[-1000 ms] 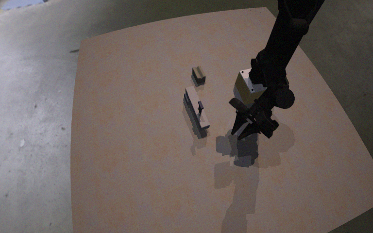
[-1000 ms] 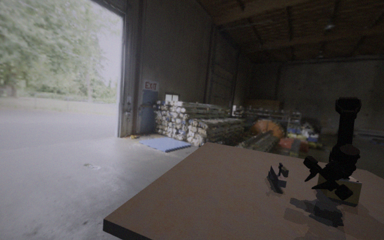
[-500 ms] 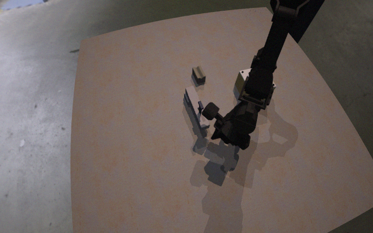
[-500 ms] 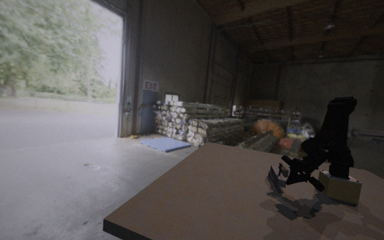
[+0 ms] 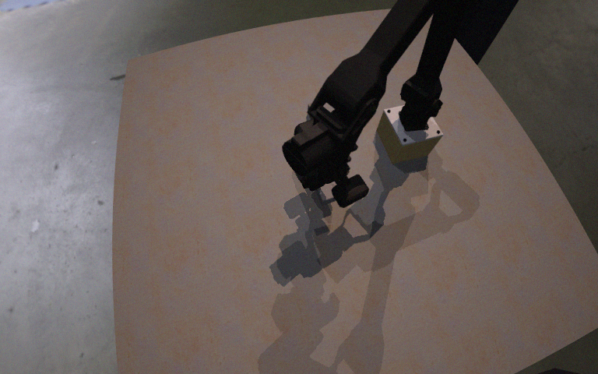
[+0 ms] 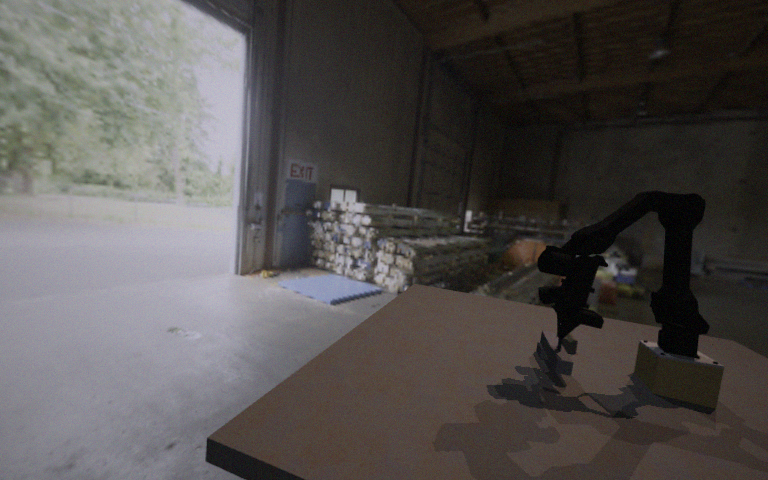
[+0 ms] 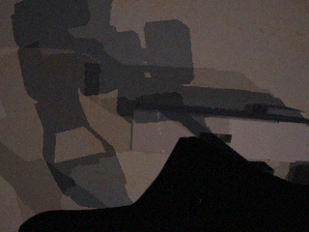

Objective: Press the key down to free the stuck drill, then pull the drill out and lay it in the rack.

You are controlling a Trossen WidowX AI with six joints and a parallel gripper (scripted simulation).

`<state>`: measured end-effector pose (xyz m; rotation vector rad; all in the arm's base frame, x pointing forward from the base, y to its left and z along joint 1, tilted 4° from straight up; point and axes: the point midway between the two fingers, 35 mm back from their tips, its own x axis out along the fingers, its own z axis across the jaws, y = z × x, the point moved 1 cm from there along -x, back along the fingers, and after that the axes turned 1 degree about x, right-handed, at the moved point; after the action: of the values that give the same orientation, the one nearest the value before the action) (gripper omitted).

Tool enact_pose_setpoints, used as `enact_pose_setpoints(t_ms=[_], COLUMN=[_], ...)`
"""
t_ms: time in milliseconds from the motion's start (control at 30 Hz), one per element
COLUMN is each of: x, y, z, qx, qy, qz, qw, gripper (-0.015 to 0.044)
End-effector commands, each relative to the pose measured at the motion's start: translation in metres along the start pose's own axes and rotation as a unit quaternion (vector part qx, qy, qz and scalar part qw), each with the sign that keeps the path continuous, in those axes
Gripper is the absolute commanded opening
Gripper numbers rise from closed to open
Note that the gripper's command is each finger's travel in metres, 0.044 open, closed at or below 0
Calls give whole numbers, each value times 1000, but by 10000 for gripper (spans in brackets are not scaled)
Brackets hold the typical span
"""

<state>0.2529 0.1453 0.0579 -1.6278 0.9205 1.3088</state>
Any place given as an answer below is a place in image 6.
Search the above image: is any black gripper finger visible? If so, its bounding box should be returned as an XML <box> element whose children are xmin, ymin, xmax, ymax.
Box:
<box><xmin>551</xmin><ymin>305</ymin><xmax>565</xmax><ymax>336</ymax></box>
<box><xmin>558</xmin><ymin>310</ymin><xmax>581</xmax><ymax>339</ymax></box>

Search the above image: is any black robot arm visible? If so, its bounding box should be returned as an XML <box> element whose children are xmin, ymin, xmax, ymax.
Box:
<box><xmin>538</xmin><ymin>190</ymin><xmax>710</xmax><ymax>358</ymax></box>

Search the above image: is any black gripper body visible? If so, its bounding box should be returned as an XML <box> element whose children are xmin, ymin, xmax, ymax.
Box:
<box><xmin>555</xmin><ymin>276</ymin><xmax>604</xmax><ymax>329</ymax></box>

